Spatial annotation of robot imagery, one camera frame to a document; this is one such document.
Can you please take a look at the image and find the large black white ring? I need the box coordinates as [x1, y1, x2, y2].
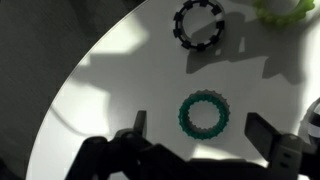
[300, 101, 320, 148]

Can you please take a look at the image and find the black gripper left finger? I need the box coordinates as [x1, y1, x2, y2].
[133, 110, 148, 138]

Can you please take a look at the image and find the dark green toothed ring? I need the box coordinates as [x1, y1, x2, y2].
[178, 89, 232, 141]

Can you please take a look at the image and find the loose black white ring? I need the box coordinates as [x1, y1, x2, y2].
[172, 0, 226, 52]

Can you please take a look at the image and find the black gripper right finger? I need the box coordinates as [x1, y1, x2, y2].
[244, 112, 304, 168]

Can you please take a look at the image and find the lime green bumpy ring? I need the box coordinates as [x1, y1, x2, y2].
[251, 0, 316, 28]

